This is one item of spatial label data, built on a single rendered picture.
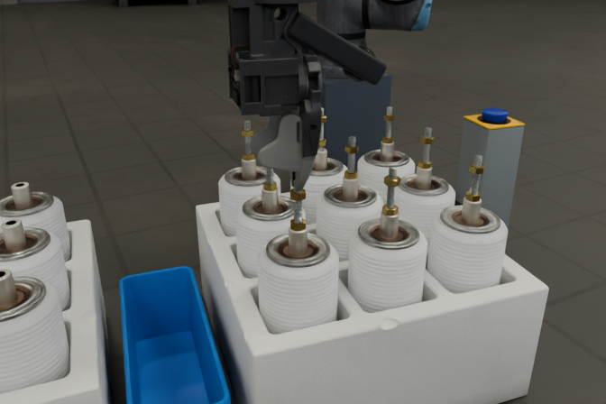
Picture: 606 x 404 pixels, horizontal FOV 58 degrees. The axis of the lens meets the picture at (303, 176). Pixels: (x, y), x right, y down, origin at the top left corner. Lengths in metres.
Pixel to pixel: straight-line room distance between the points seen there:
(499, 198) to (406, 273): 0.36
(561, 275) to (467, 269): 0.47
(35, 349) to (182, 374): 0.30
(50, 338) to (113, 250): 0.60
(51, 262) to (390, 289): 0.40
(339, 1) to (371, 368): 0.83
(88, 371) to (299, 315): 0.23
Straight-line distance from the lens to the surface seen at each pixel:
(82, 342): 0.67
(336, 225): 0.76
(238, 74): 0.54
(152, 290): 0.90
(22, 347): 0.62
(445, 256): 0.73
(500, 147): 0.95
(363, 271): 0.67
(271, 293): 0.64
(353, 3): 1.26
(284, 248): 0.65
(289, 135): 0.56
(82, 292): 0.75
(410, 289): 0.69
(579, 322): 1.06
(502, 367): 0.81
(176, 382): 0.86
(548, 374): 0.93
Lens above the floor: 0.58
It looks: 23 degrees down
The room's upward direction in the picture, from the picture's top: straight up
